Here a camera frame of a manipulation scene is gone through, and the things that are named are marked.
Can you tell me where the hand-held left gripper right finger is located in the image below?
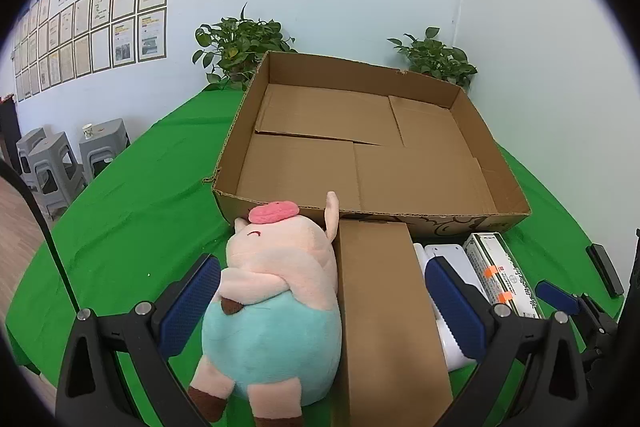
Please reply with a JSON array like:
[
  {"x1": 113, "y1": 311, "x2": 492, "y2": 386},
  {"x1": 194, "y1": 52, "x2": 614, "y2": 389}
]
[{"x1": 425, "y1": 256, "x2": 592, "y2": 427}]

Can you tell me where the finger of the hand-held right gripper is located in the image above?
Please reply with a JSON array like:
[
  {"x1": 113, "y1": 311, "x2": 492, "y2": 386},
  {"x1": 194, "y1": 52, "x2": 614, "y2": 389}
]
[
  {"x1": 536, "y1": 279, "x2": 618, "y2": 344},
  {"x1": 586, "y1": 244, "x2": 626, "y2": 299}
]

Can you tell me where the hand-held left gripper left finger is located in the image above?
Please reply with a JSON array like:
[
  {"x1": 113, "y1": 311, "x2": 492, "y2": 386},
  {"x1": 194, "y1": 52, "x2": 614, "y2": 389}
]
[{"x1": 55, "y1": 253, "x2": 223, "y2": 427}]

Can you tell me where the white hair dryer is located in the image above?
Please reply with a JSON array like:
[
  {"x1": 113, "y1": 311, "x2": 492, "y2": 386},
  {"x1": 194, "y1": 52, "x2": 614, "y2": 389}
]
[{"x1": 412, "y1": 243, "x2": 478, "y2": 373}]

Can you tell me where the white plastic device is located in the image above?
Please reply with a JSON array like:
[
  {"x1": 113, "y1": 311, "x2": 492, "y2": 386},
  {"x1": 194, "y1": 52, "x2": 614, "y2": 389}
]
[{"x1": 424, "y1": 243, "x2": 483, "y2": 303}]

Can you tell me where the green and white medicine box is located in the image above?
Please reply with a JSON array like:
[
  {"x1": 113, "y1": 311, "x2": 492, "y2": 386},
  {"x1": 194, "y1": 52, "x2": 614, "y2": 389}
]
[{"x1": 462, "y1": 231, "x2": 546, "y2": 320}]

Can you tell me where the pink and teal plush pig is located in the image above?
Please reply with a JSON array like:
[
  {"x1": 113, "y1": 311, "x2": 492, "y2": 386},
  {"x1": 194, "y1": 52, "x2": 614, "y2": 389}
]
[{"x1": 187, "y1": 191, "x2": 343, "y2": 424}]

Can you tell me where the large cardboard box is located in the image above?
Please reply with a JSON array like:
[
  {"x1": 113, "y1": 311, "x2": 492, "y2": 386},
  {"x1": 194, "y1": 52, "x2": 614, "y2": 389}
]
[{"x1": 202, "y1": 51, "x2": 532, "y2": 253}]

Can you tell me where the green tablecloth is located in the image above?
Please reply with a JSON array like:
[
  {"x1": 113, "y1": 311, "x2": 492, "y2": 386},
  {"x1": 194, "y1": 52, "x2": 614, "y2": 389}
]
[{"x1": 5, "y1": 84, "x2": 636, "y2": 427}]

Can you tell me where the grey plastic stool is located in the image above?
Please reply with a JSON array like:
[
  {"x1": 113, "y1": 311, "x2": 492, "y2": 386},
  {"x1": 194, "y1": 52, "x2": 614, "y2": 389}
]
[
  {"x1": 27, "y1": 132, "x2": 86, "y2": 220},
  {"x1": 16, "y1": 127, "x2": 48, "y2": 188},
  {"x1": 79, "y1": 118, "x2": 132, "y2": 185}
]

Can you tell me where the small potted green plant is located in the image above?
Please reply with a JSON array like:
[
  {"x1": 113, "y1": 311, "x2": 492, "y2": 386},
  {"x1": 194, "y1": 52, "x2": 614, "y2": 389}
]
[{"x1": 387, "y1": 27, "x2": 478, "y2": 90}]

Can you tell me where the bushy potted green plant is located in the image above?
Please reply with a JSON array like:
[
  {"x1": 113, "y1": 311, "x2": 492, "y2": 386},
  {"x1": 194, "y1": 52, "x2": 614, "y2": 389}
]
[{"x1": 192, "y1": 4, "x2": 296, "y2": 92}]

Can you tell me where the group of framed certificates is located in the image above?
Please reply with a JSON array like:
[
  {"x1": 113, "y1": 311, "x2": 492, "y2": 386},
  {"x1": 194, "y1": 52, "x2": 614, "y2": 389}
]
[{"x1": 12, "y1": 0, "x2": 168, "y2": 102}]

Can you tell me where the black cable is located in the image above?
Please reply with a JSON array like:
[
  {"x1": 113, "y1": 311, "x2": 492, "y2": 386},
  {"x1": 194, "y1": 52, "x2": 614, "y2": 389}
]
[{"x1": 0, "y1": 161, "x2": 81, "y2": 314}]

